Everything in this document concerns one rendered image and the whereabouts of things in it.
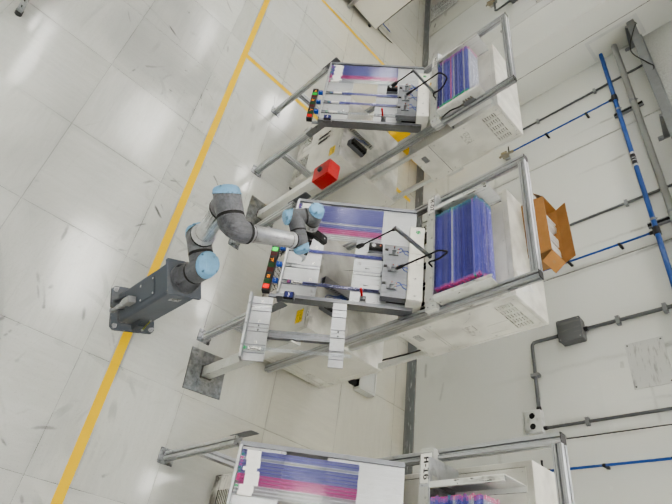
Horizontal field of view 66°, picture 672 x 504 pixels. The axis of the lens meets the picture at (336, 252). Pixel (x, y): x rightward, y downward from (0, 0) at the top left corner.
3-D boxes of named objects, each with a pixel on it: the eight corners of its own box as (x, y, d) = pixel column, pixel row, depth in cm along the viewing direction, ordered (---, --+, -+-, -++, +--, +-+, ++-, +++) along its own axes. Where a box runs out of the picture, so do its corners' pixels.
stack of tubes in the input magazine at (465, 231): (433, 291, 257) (481, 273, 240) (435, 214, 287) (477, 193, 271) (448, 302, 263) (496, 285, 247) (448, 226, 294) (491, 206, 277)
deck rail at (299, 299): (276, 301, 277) (275, 295, 272) (277, 298, 278) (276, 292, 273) (411, 317, 272) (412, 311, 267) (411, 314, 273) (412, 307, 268)
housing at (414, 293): (403, 314, 274) (406, 299, 263) (407, 241, 304) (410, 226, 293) (418, 316, 274) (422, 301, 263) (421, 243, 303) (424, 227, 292)
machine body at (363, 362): (241, 352, 332) (306, 326, 295) (264, 264, 375) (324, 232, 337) (314, 390, 366) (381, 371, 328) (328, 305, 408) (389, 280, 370)
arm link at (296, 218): (288, 228, 238) (311, 226, 243) (284, 206, 242) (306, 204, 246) (284, 234, 245) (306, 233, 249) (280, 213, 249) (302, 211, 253)
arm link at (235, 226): (232, 236, 203) (317, 248, 240) (228, 210, 207) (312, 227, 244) (214, 246, 210) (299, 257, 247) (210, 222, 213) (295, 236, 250)
